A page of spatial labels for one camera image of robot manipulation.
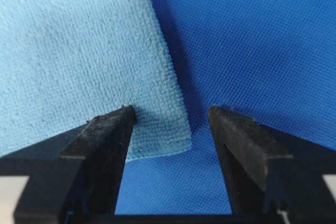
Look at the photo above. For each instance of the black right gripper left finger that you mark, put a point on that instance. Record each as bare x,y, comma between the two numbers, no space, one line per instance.
69,177

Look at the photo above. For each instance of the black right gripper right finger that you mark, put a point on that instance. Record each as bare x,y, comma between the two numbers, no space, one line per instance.
272,176

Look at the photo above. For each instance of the light blue towel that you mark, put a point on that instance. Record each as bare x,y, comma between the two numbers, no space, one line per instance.
64,62

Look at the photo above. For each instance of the blue table mat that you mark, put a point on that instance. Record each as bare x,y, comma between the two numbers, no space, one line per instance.
271,60

